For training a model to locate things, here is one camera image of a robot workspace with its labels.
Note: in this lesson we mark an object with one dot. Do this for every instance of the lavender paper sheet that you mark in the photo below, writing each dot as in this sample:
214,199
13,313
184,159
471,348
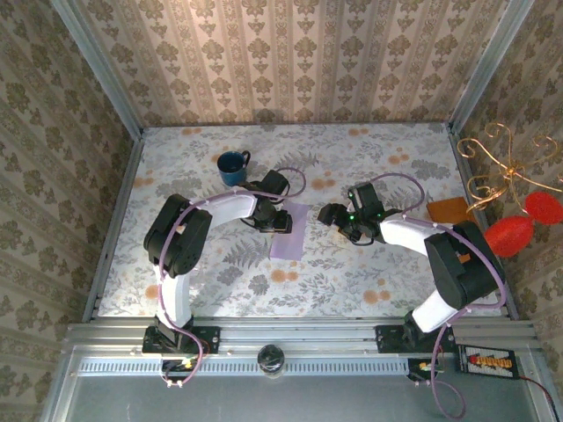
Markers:
294,237

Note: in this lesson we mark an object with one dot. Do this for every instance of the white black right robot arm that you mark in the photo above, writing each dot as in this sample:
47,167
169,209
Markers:
462,272

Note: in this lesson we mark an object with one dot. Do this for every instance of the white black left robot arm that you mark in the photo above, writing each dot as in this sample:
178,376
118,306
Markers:
176,246

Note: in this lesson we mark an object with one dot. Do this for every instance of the dark blue mug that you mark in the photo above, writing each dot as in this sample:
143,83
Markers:
231,169

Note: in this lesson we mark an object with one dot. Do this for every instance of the brown wooden board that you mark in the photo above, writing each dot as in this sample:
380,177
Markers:
446,210

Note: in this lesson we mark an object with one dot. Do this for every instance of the black round knob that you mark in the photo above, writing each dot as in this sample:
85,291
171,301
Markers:
270,357

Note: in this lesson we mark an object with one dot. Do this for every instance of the large red egg ornament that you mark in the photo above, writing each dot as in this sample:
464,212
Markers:
508,235

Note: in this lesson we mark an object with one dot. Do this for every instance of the small black circuit board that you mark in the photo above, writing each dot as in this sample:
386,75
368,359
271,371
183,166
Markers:
424,368
176,368

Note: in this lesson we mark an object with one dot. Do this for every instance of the small red egg ornament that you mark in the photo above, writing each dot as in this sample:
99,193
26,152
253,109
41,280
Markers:
543,207

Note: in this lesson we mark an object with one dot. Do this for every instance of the black power distribution board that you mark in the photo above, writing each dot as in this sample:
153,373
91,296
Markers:
486,369

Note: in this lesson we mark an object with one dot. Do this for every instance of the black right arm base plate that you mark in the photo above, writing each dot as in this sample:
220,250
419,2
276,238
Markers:
389,338

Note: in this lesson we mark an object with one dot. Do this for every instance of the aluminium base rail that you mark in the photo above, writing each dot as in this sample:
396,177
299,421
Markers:
299,336

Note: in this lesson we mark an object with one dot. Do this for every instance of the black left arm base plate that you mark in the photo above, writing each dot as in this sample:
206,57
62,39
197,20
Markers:
211,338

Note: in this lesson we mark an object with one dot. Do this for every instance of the aluminium frame side rail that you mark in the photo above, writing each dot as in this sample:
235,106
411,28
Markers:
510,303
114,228

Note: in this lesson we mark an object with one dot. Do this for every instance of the aluminium frame post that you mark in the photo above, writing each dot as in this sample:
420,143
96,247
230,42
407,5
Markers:
99,66
488,66

